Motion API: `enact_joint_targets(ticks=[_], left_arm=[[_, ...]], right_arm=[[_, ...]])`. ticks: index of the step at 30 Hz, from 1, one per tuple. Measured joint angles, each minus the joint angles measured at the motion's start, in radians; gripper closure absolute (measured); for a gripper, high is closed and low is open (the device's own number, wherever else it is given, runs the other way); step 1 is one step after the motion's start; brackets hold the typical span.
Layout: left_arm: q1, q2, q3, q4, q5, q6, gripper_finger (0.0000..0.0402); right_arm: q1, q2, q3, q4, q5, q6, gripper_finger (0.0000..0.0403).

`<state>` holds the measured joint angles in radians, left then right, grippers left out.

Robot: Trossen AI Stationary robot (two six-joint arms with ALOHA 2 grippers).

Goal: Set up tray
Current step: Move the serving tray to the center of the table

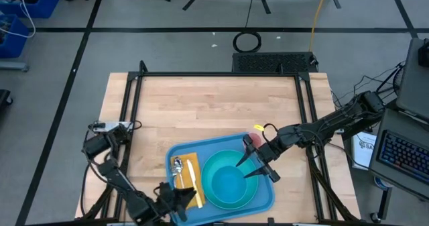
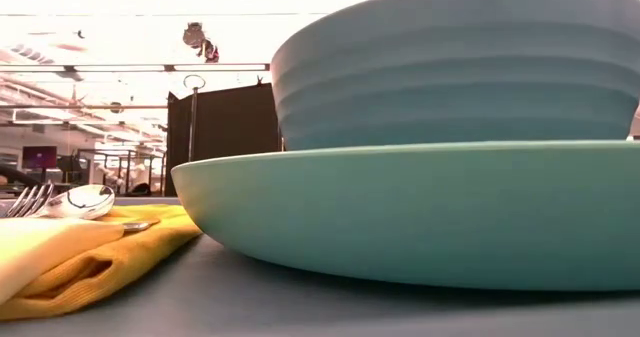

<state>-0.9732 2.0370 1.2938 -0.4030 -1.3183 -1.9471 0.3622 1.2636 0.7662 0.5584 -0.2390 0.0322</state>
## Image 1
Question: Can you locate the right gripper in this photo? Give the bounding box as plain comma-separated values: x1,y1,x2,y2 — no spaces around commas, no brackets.
235,134,289,184

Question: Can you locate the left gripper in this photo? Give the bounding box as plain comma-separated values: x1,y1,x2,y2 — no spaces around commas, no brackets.
152,182,198,223

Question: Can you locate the cream-handled table knife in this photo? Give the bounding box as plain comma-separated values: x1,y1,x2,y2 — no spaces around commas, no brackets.
186,158,204,209

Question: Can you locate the pink plastic cup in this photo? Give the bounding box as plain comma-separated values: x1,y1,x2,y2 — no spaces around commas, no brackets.
247,131,263,147

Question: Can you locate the teal plate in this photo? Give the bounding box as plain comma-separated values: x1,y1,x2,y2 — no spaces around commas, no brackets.
200,149,259,211

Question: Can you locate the yellow cloth napkin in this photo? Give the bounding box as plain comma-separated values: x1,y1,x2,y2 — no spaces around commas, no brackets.
170,152,206,210

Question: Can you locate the blue bowl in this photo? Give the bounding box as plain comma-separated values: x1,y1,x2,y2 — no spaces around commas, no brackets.
210,165,249,205

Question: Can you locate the orange-handled metal spoon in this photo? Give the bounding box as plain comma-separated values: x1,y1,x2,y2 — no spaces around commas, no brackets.
173,156,184,188

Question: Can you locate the blue plastic tray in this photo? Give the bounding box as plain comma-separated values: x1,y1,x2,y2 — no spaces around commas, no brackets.
165,133,276,226

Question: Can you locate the black perforated computer case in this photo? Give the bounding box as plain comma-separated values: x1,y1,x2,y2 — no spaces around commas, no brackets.
231,51,319,74

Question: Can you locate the white printed paper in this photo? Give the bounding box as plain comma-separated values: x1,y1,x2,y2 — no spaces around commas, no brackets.
351,131,378,170

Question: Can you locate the black desk leg caster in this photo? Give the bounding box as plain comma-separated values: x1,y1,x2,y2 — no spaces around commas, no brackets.
370,185,393,224

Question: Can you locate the grey laptop lid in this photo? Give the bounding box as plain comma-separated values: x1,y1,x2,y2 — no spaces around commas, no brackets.
395,37,429,121

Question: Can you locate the black box device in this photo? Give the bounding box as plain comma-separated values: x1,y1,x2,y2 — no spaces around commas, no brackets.
418,38,429,68

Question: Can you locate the black chair base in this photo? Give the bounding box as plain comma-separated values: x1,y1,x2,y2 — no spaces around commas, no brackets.
0,89,13,118

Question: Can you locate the grey bin stand foot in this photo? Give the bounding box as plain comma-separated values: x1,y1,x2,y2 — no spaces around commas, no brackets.
0,60,29,72

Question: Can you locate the blue plastic bin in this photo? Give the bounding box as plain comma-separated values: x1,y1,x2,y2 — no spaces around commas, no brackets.
0,0,62,19
0,13,30,59

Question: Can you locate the black metal table frame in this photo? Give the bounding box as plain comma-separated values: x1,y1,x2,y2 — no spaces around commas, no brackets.
75,60,363,226

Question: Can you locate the coiled black cable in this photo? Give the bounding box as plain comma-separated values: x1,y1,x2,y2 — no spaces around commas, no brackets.
232,30,263,54

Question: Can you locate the thin black cable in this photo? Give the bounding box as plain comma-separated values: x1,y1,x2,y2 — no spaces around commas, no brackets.
244,0,255,29

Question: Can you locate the yellow cable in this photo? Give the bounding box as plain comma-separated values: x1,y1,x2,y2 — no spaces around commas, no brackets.
308,0,331,52

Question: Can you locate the white cable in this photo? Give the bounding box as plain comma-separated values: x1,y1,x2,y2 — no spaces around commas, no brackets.
0,0,37,39

